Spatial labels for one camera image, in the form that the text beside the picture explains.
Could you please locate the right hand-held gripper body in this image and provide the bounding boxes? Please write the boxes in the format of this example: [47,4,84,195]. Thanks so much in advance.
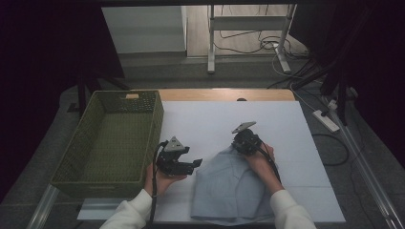
[230,120,264,156]

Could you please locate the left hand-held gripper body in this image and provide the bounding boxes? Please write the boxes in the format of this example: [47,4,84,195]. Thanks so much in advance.
[155,135,196,177]

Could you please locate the light blue cloth garment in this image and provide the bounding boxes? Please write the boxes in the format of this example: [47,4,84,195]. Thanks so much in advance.
[190,145,279,227]

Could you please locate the person's left hand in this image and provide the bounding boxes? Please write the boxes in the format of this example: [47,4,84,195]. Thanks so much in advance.
[143,162,189,198]

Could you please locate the person's right hand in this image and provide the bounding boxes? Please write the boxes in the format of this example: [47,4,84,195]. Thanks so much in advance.
[244,142,286,195]

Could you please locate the green woven basket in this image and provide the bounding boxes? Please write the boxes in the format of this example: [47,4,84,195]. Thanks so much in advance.
[50,90,165,198]

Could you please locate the white power strip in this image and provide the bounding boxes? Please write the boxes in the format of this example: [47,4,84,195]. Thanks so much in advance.
[312,109,341,134]

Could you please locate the black stand with long bar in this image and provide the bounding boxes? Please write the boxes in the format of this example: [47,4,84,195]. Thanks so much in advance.
[290,56,360,126]

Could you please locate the black stand with angled legs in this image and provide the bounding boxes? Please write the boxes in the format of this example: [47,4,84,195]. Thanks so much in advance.
[67,68,131,118]

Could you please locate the white panel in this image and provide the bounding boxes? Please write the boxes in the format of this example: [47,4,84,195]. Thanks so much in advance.
[101,5,188,54]

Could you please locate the dark curtain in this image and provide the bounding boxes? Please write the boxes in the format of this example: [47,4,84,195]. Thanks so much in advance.
[0,0,126,201]
[288,0,405,160]

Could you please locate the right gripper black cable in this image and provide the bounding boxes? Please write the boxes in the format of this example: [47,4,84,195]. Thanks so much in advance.
[256,139,283,185]

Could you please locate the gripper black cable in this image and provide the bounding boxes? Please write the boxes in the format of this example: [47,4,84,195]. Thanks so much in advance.
[256,139,283,185]
[148,140,170,229]

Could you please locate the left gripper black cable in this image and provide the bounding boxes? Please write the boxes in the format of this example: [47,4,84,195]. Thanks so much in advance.
[148,140,170,229]

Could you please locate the white floor cable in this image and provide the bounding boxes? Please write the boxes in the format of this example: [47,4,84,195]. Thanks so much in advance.
[271,51,323,113]

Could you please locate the black looped floor cable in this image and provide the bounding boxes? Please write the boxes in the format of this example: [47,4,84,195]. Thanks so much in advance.
[311,133,351,167]

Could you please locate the tangled black floor cables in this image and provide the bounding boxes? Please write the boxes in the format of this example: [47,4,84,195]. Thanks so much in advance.
[212,29,309,61]

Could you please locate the white metal desk frame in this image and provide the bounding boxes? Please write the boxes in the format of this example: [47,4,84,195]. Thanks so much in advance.
[206,3,298,74]

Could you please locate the long aluminium rail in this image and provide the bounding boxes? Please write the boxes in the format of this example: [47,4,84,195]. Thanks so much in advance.
[321,94,405,229]

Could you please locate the short aluminium rail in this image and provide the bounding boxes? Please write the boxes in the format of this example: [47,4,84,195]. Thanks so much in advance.
[27,183,60,229]

